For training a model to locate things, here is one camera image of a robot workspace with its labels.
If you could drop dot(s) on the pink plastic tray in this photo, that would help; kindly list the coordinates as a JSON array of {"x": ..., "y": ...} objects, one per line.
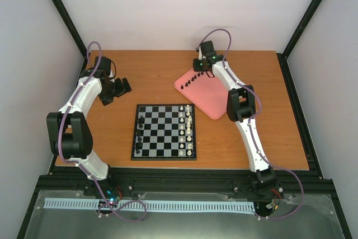
[{"x": 208, "y": 94}]

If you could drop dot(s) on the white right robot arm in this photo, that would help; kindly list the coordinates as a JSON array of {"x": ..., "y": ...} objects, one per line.
[{"x": 241, "y": 109}]

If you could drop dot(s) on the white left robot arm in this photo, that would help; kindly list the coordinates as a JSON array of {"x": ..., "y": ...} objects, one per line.
[{"x": 69, "y": 134}]

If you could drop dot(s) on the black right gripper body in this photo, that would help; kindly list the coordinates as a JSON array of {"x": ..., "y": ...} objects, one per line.
[{"x": 199, "y": 68}]

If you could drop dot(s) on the light blue cable duct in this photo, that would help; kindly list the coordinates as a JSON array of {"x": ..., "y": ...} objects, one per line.
[{"x": 155, "y": 206}]

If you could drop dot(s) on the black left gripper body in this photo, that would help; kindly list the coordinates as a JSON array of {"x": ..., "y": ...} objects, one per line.
[{"x": 111, "y": 92}]

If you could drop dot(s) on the black and white chessboard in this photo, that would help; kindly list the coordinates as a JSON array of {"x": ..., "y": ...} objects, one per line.
[{"x": 161, "y": 132}]

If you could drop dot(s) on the black aluminium frame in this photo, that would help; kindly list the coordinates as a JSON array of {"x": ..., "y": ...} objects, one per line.
[{"x": 196, "y": 180}]

